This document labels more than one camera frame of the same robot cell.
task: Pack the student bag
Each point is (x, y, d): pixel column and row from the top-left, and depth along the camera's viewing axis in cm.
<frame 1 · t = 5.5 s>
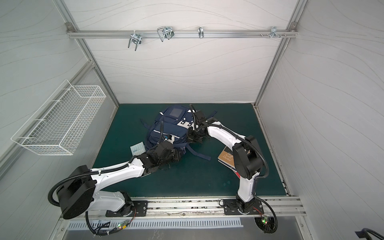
left hand: (183, 150, 84), fingers open
right hand: (186, 137, 88), fingers closed
navy blue student backpack: (172, 123, 103), point 7 cm above the table
white green calculator: (137, 149, 92), point 5 cm above the table

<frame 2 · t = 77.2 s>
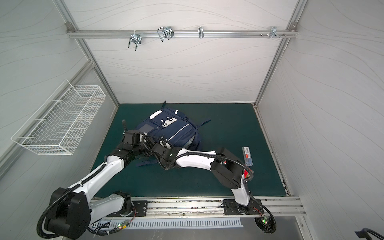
left hand: (165, 141, 83), fingers closed
right hand: (167, 148, 86), fingers closed
clear pencil case: (249, 154, 93), point 3 cm above the table
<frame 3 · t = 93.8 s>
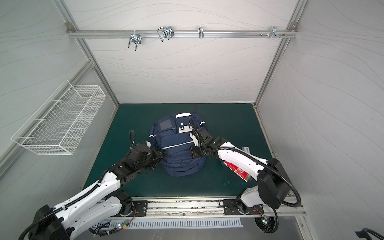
left hand: (168, 152, 80), fingers open
right hand: (193, 148, 83), fingers closed
navy blue student backpack: (171, 135, 95), point 8 cm above the table
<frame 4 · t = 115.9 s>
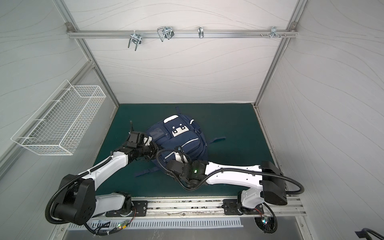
left hand: (167, 148, 85), fingers open
right hand: (178, 163, 74), fingers open
